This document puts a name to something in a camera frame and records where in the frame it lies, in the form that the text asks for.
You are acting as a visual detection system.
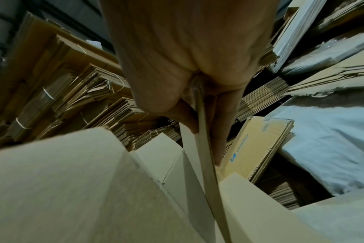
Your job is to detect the person's right hand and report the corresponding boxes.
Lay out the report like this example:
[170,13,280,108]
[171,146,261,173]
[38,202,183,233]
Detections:
[98,0,282,166]

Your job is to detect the brown cardboard box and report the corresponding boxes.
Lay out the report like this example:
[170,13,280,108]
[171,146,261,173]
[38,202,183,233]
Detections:
[0,78,333,243]

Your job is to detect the stacks of flat cardboard bundles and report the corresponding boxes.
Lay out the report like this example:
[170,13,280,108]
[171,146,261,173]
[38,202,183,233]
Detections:
[0,12,303,211]

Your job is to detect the pale flat board bundle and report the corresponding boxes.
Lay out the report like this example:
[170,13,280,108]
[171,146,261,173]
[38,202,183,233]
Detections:
[269,0,328,74]

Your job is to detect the yellow carton with blue print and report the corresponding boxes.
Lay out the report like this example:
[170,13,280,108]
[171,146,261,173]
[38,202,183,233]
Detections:
[221,116,295,183]

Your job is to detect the white plastic sack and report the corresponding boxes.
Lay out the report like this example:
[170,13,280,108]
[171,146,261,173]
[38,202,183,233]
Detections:
[266,88,364,195]

